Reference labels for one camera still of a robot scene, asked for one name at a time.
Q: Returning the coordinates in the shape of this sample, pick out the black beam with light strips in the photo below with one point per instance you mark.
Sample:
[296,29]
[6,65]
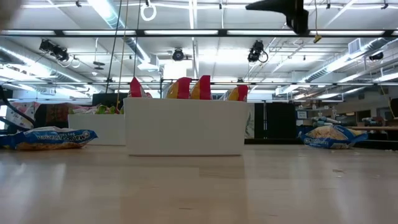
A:
[31,32]

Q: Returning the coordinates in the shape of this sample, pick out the black table frame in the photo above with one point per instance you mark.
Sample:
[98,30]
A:
[273,141]

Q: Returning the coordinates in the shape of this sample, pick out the white plastic bin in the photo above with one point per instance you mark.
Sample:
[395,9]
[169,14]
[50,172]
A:
[186,130]
[96,130]

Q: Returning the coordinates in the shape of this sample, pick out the blue Maruchan ramen packet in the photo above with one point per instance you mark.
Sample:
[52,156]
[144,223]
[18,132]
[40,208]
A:
[332,137]
[53,137]

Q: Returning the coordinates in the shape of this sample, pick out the green pink Maruchan ramen packet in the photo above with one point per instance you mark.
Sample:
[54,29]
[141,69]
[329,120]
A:
[101,109]
[82,109]
[112,109]

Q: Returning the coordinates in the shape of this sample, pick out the light floral cloth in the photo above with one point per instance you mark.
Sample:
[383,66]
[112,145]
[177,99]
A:
[21,112]

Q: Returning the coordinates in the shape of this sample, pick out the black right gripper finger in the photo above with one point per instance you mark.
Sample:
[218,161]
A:
[295,9]

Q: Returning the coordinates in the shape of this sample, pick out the black ceiling speaker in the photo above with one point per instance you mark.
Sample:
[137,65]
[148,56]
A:
[376,56]

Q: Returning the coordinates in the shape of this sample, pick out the black monitor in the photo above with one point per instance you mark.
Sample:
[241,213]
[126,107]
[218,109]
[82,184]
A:
[109,99]

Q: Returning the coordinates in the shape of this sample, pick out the black overhead camera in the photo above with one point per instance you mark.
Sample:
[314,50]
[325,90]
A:
[178,55]

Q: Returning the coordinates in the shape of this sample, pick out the white vent grille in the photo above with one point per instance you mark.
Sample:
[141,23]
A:
[354,46]

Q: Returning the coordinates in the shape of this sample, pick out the red Maruchan beef ramen packet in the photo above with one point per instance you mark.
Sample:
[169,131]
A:
[183,88]
[242,92]
[135,88]
[205,88]

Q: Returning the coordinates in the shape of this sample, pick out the wooden background table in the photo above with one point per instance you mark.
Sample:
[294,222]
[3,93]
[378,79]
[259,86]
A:
[373,127]

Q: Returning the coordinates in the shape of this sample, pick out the black cabinet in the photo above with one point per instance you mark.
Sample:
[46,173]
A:
[280,121]

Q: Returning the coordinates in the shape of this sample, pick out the silver ventilation duct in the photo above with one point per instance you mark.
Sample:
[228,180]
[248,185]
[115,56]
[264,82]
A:
[342,61]

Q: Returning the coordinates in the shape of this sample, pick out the dark patterned cloth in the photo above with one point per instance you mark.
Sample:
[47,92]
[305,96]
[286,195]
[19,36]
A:
[56,113]

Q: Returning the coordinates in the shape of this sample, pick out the black horizontal rail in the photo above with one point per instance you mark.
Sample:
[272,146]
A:
[311,83]

